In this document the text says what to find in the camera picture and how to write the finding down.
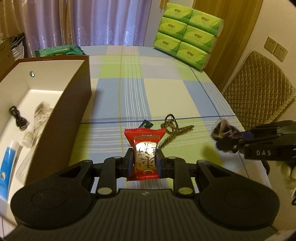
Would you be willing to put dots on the dark green small tube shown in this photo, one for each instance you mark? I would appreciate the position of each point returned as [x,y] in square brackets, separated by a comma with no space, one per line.
[146,124]

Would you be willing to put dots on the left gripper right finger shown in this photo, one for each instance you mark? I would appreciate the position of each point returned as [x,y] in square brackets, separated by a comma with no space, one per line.
[177,169]

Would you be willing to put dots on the cotton swab packet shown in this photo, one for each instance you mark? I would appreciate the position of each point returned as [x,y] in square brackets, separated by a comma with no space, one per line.
[41,116]

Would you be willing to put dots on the leopard hair claw clip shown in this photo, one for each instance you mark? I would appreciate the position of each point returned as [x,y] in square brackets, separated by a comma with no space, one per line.
[171,126]

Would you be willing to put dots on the clear floss pick box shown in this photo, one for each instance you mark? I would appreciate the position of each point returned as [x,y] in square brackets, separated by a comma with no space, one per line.
[22,171]

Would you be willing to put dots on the checkered tablecloth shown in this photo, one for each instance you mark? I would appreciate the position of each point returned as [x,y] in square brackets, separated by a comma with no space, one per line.
[129,85]

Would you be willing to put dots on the brown cardboard storage box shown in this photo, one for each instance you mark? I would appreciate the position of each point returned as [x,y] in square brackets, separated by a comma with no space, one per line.
[44,129]

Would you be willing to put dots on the blue cream tube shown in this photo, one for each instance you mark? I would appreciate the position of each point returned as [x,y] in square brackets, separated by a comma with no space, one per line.
[6,169]

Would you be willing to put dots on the wall power socket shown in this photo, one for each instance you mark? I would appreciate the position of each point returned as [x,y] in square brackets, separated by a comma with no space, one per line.
[276,49]

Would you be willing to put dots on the red candy packet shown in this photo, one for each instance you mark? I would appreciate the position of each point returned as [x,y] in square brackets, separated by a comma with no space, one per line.
[144,142]

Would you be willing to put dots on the quilted chair cushion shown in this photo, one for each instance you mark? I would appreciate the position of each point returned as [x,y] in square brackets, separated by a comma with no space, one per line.
[259,92]

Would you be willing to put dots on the person left hand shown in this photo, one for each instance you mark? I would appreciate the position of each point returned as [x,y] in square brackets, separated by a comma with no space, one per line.
[287,170]

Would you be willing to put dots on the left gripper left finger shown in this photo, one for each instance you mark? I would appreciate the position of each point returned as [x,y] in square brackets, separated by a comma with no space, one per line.
[112,169]

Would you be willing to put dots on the brown cardboard carton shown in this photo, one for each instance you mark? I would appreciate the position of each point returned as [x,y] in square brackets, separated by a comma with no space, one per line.
[6,56]

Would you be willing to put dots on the green wet wipe packets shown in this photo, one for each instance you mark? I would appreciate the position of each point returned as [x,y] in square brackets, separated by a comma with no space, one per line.
[59,50]

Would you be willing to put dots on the purple curtain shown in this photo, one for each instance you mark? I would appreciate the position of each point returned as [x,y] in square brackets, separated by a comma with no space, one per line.
[84,23]

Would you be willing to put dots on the white paper bag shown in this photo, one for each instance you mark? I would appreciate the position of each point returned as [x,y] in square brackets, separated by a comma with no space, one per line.
[18,46]

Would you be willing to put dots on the dark velvet scrunchie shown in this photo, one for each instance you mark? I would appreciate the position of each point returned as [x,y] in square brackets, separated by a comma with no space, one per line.
[227,137]

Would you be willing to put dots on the green tissue pack stack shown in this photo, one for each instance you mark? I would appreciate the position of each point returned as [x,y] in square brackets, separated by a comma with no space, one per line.
[188,34]

